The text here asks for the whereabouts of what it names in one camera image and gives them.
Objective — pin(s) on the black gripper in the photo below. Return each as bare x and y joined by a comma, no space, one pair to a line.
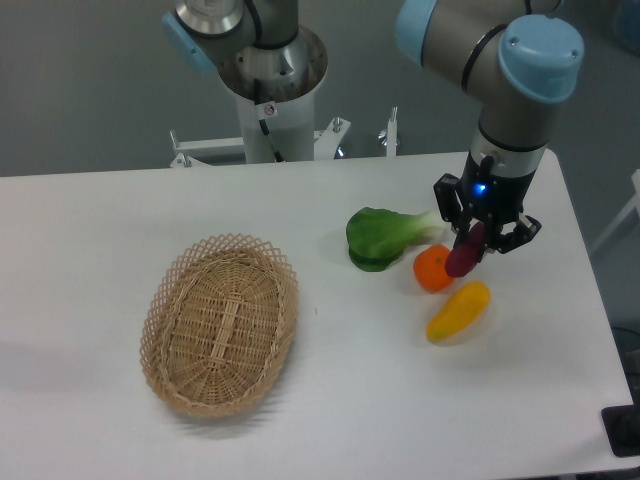
486,194

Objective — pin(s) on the purple sweet potato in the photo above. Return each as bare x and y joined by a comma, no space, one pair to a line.
466,254

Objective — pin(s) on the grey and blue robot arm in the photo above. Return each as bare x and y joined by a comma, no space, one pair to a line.
514,57

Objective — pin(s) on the oval woven wicker basket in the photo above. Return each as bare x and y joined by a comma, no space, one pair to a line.
220,326

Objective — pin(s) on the orange tangerine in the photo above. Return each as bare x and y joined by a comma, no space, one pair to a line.
429,268

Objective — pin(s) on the yellow mango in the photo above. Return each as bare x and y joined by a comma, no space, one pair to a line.
462,309

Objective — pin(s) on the green bok choy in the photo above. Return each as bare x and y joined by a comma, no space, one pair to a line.
376,238

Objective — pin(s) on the black device at table edge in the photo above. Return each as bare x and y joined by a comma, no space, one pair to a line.
622,428

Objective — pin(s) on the white frame at right edge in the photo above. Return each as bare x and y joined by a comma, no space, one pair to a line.
621,224

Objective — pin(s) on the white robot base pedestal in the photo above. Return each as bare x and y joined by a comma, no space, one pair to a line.
274,91

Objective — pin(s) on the white metal mounting frame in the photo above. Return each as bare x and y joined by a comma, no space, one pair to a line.
269,135

